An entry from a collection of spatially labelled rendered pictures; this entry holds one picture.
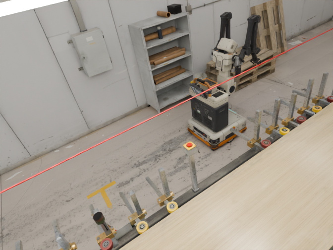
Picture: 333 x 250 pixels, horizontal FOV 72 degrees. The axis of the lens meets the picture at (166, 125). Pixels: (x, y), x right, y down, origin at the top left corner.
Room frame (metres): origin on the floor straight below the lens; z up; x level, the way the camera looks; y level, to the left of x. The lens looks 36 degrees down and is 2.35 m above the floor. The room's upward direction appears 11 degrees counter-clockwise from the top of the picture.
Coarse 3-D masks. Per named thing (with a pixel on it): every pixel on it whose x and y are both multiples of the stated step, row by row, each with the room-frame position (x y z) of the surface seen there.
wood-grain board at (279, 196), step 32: (320, 128) 1.47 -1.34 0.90; (256, 160) 1.26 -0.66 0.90; (288, 160) 1.19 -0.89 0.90; (320, 160) 1.13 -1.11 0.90; (224, 192) 1.02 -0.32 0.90; (256, 192) 0.97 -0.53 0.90; (288, 192) 0.92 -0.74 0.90; (320, 192) 0.87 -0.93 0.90; (160, 224) 0.88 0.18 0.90; (192, 224) 0.83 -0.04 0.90; (224, 224) 0.79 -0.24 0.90; (256, 224) 0.75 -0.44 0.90; (288, 224) 0.71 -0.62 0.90; (320, 224) 0.67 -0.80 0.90
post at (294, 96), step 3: (294, 93) 1.78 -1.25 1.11; (291, 96) 1.79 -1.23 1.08; (294, 96) 1.77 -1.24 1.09; (291, 99) 1.79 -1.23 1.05; (294, 99) 1.77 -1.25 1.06; (291, 102) 1.78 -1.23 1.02; (294, 102) 1.77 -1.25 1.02; (291, 105) 1.78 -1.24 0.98; (294, 105) 1.77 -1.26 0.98; (291, 108) 1.77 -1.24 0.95; (288, 111) 1.79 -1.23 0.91; (291, 111) 1.77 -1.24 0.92; (288, 114) 1.79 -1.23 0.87; (291, 114) 1.77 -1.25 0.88; (288, 117) 1.78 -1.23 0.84; (291, 117) 1.77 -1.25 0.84; (288, 126) 1.77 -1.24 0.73
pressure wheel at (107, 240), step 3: (105, 240) 0.84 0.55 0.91; (108, 240) 0.83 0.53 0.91; (102, 243) 0.82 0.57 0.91; (105, 243) 0.82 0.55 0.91; (108, 243) 0.82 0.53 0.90; (111, 243) 0.81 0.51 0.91; (102, 246) 0.80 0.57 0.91; (105, 246) 0.80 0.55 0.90; (108, 246) 0.79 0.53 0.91; (111, 246) 0.80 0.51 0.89; (102, 249) 0.78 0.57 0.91; (105, 249) 0.78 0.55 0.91; (108, 249) 0.78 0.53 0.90
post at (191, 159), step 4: (188, 156) 1.24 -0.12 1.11; (192, 156) 1.23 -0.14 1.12; (188, 160) 1.25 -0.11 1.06; (192, 160) 1.23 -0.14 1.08; (192, 164) 1.23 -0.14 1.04; (192, 168) 1.22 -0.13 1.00; (192, 172) 1.22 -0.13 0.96; (192, 176) 1.23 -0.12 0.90; (196, 176) 1.24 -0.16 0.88; (192, 180) 1.24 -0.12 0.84; (196, 180) 1.23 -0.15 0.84; (192, 184) 1.24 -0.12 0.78; (196, 184) 1.23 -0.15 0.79; (192, 188) 1.25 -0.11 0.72; (196, 188) 1.23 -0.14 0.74
